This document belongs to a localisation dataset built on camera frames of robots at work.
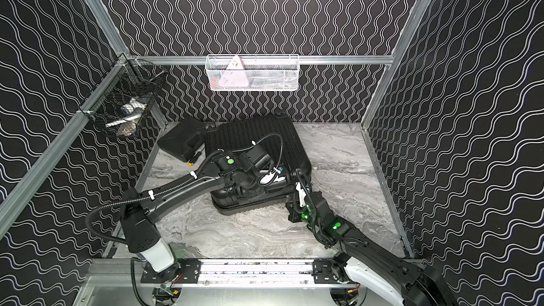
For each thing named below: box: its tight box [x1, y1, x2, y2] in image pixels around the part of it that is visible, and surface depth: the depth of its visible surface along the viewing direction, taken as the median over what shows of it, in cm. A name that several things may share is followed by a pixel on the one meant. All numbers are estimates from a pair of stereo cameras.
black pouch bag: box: [157, 117, 207, 163], surface depth 110 cm
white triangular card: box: [218, 55, 249, 88], surface depth 91 cm
